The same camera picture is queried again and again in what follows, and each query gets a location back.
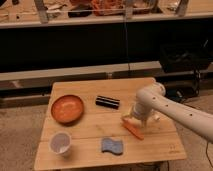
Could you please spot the white plastic bottle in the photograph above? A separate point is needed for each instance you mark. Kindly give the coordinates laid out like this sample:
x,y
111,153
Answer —
x,y
156,117

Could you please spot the blue sponge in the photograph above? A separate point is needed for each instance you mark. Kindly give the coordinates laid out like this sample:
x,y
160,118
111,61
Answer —
x,y
112,146

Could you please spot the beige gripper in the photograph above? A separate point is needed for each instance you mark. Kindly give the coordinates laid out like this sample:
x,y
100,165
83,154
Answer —
x,y
142,121

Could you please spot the white paper cup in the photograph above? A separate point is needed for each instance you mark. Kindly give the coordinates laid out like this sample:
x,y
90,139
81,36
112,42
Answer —
x,y
60,144

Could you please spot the black striped box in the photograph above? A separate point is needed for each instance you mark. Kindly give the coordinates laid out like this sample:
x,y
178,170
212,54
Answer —
x,y
107,102

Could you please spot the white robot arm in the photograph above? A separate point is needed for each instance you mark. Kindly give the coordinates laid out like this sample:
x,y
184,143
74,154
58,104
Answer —
x,y
152,97

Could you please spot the orange bowl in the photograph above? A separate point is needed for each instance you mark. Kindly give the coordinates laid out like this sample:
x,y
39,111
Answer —
x,y
67,109

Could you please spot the wooden shelf bench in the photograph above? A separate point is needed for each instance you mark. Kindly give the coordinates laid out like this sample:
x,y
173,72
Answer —
x,y
44,13

